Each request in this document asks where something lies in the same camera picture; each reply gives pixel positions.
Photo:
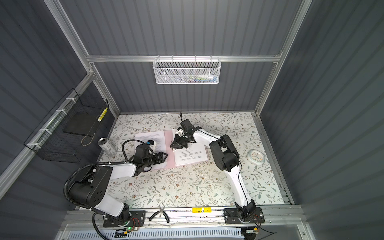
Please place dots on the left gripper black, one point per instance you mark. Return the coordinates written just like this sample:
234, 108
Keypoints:
158, 157

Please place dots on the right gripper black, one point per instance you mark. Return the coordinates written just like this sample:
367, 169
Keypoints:
177, 145

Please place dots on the printed paper sheet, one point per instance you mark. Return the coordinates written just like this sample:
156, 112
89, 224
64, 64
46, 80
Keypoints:
159, 138

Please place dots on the printed paper sheets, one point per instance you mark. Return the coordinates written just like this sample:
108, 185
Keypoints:
194, 153

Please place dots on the pink folder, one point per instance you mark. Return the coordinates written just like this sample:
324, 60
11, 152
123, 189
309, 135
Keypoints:
169, 137

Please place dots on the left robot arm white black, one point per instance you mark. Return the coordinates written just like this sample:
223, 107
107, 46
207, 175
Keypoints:
87, 186

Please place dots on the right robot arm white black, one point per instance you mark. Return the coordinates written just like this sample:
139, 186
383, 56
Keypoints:
226, 158

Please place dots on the silver drink can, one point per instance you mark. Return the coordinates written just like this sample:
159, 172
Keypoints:
108, 147

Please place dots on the yellow spirit level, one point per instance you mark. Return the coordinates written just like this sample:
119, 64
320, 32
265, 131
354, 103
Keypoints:
202, 210

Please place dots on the yellow marker in black basket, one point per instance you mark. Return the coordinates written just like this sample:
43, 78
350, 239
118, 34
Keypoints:
102, 115

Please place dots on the tubes in white basket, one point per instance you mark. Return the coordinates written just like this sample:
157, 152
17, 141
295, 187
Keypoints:
199, 79

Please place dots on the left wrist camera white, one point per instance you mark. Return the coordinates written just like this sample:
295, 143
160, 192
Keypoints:
151, 142

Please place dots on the black handled pliers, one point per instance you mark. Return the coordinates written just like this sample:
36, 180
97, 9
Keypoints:
160, 212

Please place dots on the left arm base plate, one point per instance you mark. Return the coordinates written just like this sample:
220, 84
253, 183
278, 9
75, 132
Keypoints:
136, 219

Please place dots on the white wire mesh basket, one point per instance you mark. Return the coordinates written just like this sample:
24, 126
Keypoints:
167, 73

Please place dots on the black wire basket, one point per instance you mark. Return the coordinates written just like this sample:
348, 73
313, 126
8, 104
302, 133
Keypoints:
67, 135

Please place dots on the white perforated front rail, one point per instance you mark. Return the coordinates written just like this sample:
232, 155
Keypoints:
220, 233

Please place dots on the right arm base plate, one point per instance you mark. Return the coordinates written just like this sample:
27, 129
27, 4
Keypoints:
231, 217

